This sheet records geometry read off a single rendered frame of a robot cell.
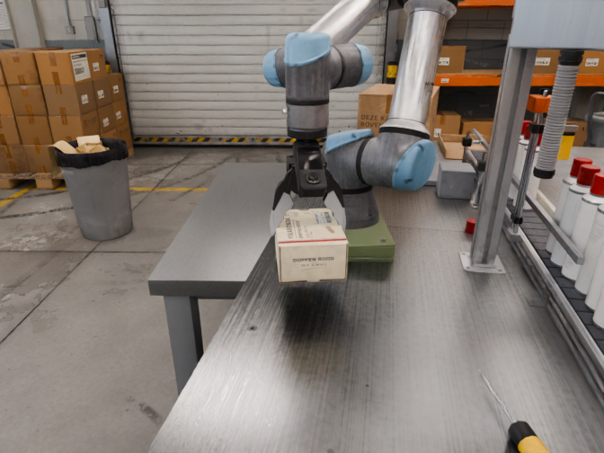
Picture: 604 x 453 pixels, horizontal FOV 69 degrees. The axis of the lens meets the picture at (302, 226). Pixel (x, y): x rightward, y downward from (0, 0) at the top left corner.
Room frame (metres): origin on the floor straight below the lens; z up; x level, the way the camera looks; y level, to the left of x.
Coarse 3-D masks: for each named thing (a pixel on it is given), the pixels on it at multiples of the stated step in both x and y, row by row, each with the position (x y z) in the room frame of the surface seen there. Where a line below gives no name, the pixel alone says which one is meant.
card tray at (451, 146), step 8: (440, 136) 2.04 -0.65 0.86; (448, 136) 2.04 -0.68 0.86; (456, 136) 2.03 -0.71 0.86; (464, 136) 2.02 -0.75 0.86; (472, 136) 2.02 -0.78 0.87; (488, 136) 2.01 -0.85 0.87; (440, 144) 1.93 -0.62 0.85; (448, 144) 1.99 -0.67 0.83; (456, 144) 1.99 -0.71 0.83; (472, 144) 1.99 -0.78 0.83; (480, 144) 1.99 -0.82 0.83; (448, 152) 1.85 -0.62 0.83; (456, 152) 1.85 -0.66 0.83
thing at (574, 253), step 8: (480, 136) 1.59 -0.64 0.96; (488, 144) 1.46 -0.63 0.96; (512, 176) 1.11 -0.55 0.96; (528, 192) 0.98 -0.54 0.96; (528, 200) 0.95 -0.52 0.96; (536, 200) 0.93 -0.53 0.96; (536, 208) 0.90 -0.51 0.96; (544, 216) 0.84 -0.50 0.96; (552, 224) 0.80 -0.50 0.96; (552, 232) 0.78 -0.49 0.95; (560, 232) 0.76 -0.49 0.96; (560, 240) 0.74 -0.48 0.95; (568, 240) 0.73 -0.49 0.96; (568, 248) 0.70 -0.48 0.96; (576, 248) 0.69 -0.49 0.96; (576, 256) 0.67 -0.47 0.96
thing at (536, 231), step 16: (512, 208) 1.09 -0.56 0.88; (528, 224) 0.99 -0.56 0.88; (544, 224) 0.99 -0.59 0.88; (528, 240) 0.90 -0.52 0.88; (544, 240) 0.90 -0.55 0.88; (544, 256) 0.82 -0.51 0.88; (560, 272) 0.75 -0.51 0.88; (560, 288) 0.70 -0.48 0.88; (576, 304) 0.64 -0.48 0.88; (592, 336) 0.56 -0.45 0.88
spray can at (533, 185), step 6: (540, 138) 1.08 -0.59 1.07; (522, 162) 1.10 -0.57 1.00; (534, 162) 1.07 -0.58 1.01; (522, 168) 1.09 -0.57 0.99; (534, 180) 1.07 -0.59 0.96; (528, 186) 1.07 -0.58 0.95; (534, 186) 1.07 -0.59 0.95; (516, 192) 1.10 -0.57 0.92; (534, 192) 1.07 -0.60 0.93; (516, 198) 1.09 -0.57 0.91; (528, 204) 1.07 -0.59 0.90; (528, 210) 1.07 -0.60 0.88
